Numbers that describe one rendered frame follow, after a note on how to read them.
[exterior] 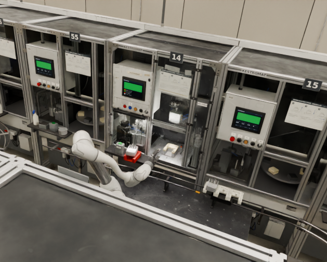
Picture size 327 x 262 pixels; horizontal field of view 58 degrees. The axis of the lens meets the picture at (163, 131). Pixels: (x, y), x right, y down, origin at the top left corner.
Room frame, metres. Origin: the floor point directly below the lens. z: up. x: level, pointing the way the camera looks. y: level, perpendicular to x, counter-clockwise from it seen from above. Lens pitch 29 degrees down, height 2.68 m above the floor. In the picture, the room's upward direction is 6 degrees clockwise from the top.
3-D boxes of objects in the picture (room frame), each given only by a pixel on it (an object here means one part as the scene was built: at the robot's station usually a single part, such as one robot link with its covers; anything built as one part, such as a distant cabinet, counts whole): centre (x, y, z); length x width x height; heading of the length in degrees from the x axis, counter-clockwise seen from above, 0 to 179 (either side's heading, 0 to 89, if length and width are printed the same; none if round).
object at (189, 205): (1.98, -0.09, 0.66); 1.50 x 1.06 x 0.04; 71
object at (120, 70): (2.79, 0.31, 1.60); 0.42 x 0.29 x 0.46; 71
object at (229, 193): (2.21, -0.63, 0.84); 0.36 x 0.14 x 0.10; 71
